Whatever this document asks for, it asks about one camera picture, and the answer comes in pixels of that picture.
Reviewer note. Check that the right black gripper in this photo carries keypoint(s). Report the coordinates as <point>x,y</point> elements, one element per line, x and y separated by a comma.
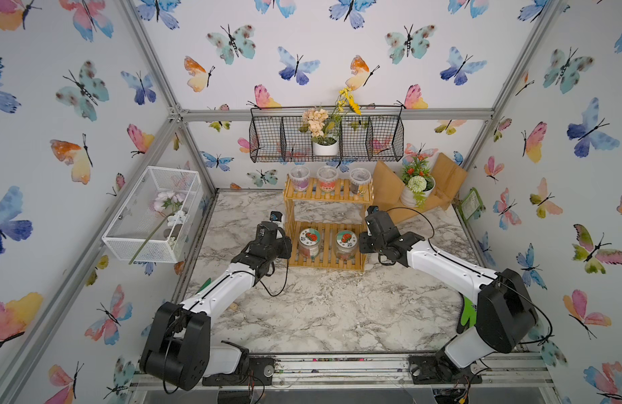
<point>363,241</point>

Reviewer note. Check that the black wire wall basket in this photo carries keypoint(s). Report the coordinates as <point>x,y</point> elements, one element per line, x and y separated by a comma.
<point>287,135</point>

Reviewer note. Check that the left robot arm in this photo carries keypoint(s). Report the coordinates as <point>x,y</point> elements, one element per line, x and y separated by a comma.
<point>179,350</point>

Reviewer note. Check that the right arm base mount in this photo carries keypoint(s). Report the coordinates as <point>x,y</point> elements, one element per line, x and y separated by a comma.
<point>437,369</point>

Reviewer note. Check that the white pot peach flowers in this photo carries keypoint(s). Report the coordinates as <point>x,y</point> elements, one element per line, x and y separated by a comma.
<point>321,125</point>

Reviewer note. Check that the yellow artificial flower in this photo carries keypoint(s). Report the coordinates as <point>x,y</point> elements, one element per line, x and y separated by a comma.
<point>346,102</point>

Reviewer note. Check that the potted red green flowers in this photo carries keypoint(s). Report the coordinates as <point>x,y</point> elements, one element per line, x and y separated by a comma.
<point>418,181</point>

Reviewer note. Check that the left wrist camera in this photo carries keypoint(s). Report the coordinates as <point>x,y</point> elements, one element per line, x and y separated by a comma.
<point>276,217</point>

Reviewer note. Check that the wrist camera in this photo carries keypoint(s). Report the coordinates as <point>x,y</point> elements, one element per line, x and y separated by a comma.
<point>276,217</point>
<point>372,209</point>

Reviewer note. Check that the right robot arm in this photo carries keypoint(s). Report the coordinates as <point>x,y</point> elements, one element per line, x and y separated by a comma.
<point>505,312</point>

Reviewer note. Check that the green black garden glove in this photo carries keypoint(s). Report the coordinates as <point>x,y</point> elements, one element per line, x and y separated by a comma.
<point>468,316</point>

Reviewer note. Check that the wooden corner shelf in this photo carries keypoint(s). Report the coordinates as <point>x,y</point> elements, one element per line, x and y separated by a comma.
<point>388,188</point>

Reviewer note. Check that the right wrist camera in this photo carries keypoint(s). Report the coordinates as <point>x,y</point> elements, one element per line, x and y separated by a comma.
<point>372,209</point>

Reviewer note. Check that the purple seed jar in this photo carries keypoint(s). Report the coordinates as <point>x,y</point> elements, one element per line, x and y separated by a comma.
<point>300,177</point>

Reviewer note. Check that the pink artificial flower stem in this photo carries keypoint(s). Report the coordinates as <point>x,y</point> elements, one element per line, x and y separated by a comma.
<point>170,205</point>

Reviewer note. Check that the two-tier bamboo shelf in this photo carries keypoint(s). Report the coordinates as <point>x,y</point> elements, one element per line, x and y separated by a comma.
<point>328,230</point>

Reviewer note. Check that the dark seed jar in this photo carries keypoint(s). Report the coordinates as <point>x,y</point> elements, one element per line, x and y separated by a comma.
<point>360,179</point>

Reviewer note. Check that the strawberry lid jar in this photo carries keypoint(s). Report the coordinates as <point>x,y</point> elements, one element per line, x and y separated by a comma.
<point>309,243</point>
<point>346,244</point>

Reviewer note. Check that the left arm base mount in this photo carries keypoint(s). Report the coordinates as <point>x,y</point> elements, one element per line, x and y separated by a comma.
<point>231,364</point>

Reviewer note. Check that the white mesh wall box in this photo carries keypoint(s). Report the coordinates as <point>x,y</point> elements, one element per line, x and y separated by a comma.
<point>136,218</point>

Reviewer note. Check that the green framed small board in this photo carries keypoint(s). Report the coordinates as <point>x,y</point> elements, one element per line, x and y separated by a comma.
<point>472,206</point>

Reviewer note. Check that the aluminium front rail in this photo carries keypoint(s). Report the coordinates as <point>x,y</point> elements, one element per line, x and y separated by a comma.
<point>381,370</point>

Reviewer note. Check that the red seed jar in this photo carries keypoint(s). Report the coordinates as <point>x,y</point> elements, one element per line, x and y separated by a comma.
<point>327,177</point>

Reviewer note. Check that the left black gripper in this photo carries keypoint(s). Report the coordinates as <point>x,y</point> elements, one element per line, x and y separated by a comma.
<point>285,243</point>

